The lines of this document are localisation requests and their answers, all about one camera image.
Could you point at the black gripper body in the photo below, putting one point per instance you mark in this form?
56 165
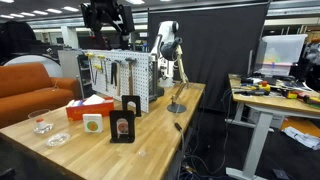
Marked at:
104 10

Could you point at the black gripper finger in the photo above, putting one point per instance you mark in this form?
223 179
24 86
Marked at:
89 18
126 20

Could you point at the white and green book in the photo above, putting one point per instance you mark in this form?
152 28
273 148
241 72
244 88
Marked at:
92 124

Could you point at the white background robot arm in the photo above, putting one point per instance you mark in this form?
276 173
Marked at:
165 30

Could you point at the grey shelf cabinet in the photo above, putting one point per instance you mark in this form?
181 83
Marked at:
68 63

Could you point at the black pliers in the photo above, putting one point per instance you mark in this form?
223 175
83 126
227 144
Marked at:
114 71

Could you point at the large silver wrench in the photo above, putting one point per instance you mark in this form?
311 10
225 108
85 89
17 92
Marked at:
106 73

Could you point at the white round board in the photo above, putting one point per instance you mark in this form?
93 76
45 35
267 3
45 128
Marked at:
50 65

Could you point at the white pegboard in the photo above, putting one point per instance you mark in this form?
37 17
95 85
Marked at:
140 86

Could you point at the white tissue sheet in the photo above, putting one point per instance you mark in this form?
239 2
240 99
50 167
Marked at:
93 100

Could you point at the black metal bookend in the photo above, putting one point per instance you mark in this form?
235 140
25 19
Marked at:
123 106
113 133

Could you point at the orange sofa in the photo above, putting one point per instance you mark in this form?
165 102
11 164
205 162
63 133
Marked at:
26 90

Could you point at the black curtain partition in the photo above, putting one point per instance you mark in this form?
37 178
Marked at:
216 50

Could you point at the orange rainbow tissue box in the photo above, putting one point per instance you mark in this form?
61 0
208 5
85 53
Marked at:
80 113

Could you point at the small white bottle orange cap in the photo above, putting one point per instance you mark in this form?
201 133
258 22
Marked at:
40 124

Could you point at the clear glass beaker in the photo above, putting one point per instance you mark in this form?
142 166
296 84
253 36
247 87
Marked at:
47 128

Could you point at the clear glass ashtray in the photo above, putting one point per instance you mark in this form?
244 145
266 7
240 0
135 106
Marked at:
57 140

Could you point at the small clear plastic piece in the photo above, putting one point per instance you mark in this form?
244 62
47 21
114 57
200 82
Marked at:
142 153

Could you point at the yellow emergency stop button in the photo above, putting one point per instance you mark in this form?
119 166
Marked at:
264 86

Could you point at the clear plastic storage bin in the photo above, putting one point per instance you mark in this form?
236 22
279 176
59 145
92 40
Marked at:
283 46

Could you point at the wooden standing desk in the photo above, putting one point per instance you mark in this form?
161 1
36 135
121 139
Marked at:
266 101

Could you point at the white box under desk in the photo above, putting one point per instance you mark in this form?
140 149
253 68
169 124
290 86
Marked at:
276 120

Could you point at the white papers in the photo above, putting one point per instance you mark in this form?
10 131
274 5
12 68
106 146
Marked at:
301 137

